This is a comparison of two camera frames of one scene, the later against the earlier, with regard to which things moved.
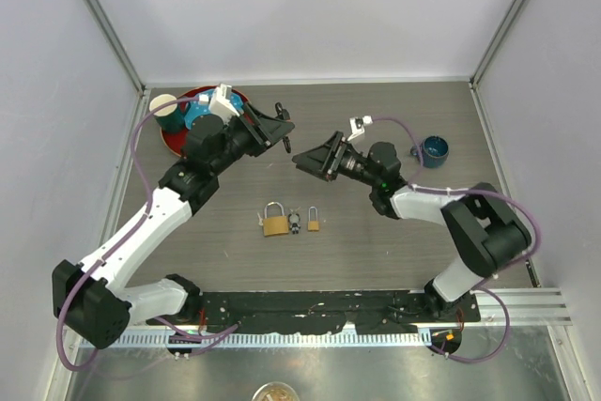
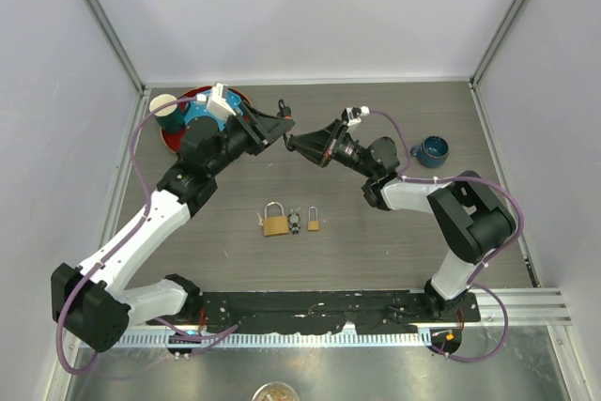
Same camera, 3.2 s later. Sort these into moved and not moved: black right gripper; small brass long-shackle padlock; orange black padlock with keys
Moved: black right gripper
Not moved: small brass long-shackle padlock; orange black padlock with keys
